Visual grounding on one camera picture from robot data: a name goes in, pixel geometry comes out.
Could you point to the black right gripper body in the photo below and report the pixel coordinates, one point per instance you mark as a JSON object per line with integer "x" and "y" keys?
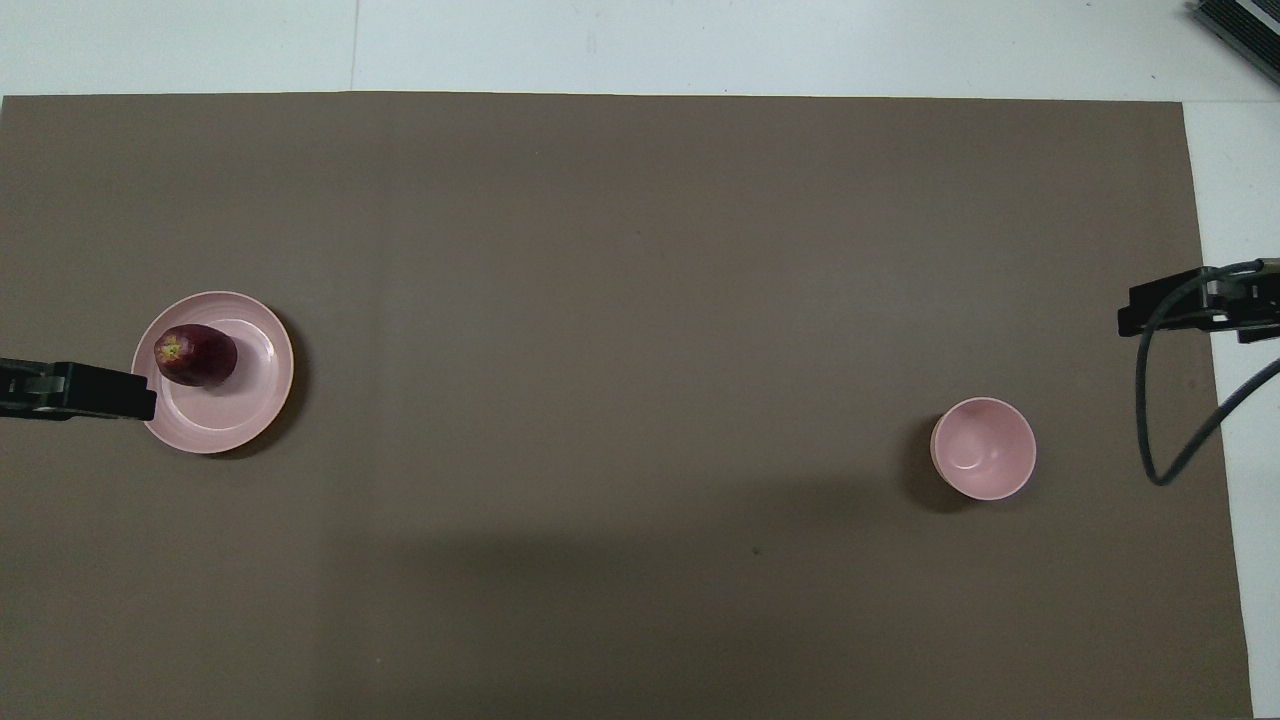
{"x": 1250, "y": 300}

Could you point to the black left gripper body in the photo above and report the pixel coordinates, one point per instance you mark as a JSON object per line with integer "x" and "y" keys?
{"x": 25, "y": 388}

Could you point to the dark red apple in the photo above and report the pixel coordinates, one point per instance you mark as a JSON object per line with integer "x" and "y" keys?
{"x": 198, "y": 354}

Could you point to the pink plate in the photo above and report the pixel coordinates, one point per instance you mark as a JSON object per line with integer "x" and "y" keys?
{"x": 245, "y": 400}

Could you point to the pink bowl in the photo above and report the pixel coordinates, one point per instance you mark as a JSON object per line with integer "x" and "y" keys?
{"x": 983, "y": 448}

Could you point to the black ribbed metal device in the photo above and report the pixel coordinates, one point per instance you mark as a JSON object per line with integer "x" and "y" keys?
{"x": 1240, "y": 25}

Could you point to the brown table mat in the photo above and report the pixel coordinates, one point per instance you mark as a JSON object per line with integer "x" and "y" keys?
{"x": 620, "y": 300}

